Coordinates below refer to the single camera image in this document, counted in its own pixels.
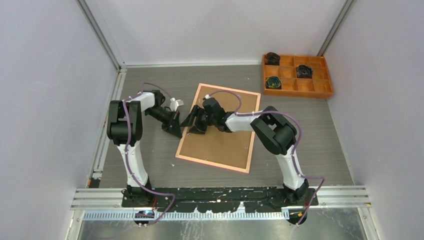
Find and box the blue green tape roll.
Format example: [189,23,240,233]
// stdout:
[265,76,282,90]

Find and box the pink wooden picture frame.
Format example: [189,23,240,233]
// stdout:
[174,82,262,175]

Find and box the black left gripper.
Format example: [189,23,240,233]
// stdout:
[145,107,183,139]

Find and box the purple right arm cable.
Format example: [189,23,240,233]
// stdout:
[206,90,326,228]

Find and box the aluminium front rail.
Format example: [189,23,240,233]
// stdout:
[71,185,371,224]

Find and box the black tape roll middle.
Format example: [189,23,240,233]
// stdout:
[296,64,313,79]

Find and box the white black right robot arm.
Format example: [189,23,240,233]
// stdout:
[180,97,309,205]

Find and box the brown backing board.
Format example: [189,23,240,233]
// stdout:
[178,86,259,170]

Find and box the black tape roll top-left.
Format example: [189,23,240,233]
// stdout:
[264,52,281,66]

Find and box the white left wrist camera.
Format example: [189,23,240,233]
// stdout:
[169,97,184,112]

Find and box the aluminium left rail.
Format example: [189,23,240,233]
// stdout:
[85,63,128,188]

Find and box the orange compartment tray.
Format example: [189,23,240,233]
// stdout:
[261,52,334,99]

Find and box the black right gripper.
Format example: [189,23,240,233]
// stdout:
[181,105,217,135]

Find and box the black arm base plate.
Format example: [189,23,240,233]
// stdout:
[121,186,319,213]

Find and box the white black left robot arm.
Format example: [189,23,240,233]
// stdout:
[106,90,184,207]

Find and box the aluminium rail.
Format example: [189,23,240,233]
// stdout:
[71,185,371,224]
[85,63,128,188]

